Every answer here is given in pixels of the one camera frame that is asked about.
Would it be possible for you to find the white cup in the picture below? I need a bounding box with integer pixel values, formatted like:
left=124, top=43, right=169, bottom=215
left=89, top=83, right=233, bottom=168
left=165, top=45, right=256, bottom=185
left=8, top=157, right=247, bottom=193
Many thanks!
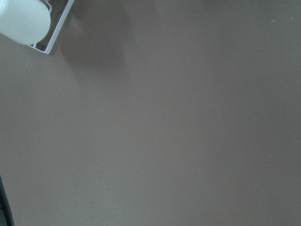
left=0, top=0, right=51, bottom=45

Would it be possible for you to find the white wire cup rack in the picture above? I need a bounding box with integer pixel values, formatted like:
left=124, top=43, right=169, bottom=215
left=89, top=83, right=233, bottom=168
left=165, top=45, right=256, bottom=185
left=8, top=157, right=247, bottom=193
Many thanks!
left=28, top=0, right=75, bottom=55

